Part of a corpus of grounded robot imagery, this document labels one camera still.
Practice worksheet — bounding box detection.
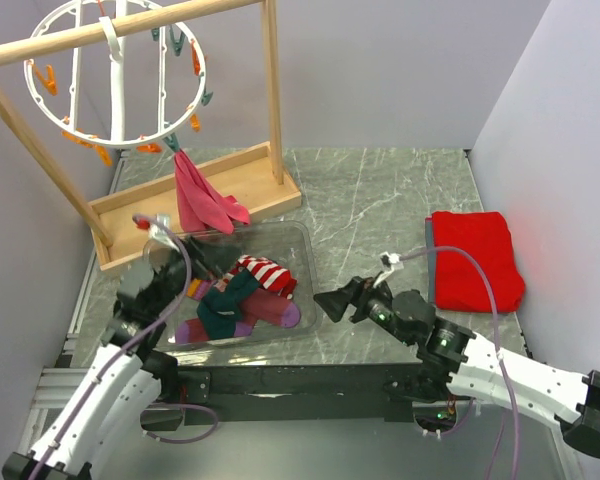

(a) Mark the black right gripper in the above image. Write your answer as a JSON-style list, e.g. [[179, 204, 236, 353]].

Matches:
[[314, 271, 416, 346]]

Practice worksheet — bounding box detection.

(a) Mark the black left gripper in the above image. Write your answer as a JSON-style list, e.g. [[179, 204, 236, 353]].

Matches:
[[148, 234, 247, 316]]

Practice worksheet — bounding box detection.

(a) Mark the dark teal sock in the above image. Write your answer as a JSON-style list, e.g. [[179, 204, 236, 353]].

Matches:
[[197, 296, 243, 340], [213, 270, 260, 315]]

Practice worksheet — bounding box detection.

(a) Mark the red white striped sock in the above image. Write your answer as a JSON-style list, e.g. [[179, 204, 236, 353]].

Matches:
[[279, 278, 297, 300], [224, 255, 295, 295]]

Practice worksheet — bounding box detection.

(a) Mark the pink sock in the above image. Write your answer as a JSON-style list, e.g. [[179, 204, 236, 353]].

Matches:
[[174, 150, 251, 234]]

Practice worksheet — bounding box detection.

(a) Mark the purple sock with orange cuff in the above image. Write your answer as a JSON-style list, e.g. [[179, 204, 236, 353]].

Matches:
[[188, 280, 301, 328]]

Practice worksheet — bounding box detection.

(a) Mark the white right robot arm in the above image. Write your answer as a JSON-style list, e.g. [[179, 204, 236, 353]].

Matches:
[[338, 277, 600, 459]]

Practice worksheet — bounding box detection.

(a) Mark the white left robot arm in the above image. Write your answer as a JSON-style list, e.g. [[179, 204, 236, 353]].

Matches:
[[2, 237, 240, 479]]

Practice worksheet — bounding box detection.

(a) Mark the white round sock hanger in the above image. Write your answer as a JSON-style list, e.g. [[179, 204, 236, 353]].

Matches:
[[23, 14, 213, 149]]

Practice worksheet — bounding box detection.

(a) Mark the clear plastic bin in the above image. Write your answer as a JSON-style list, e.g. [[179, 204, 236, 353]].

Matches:
[[158, 221, 320, 351]]

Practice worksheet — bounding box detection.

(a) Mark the wooden drying rack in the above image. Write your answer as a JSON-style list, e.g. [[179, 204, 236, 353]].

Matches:
[[0, 1, 301, 273]]

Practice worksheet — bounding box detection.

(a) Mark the folded red cloth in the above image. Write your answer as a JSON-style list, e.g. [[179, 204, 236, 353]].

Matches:
[[424, 211, 525, 314]]

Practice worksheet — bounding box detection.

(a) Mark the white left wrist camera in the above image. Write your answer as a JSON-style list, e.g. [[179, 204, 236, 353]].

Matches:
[[133, 213, 177, 249]]

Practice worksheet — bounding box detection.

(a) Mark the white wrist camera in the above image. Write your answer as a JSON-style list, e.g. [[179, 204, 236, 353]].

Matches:
[[373, 252, 404, 288], [133, 213, 177, 249]]

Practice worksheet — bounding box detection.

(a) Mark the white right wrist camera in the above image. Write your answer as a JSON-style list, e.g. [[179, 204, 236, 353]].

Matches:
[[373, 252, 404, 288]]

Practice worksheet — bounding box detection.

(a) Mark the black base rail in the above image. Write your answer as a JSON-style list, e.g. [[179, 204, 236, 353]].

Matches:
[[158, 363, 450, 422]]

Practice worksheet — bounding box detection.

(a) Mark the aluminium frame rail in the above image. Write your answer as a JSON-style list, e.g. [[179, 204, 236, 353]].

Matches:
[[17, 368, 87, 454]]

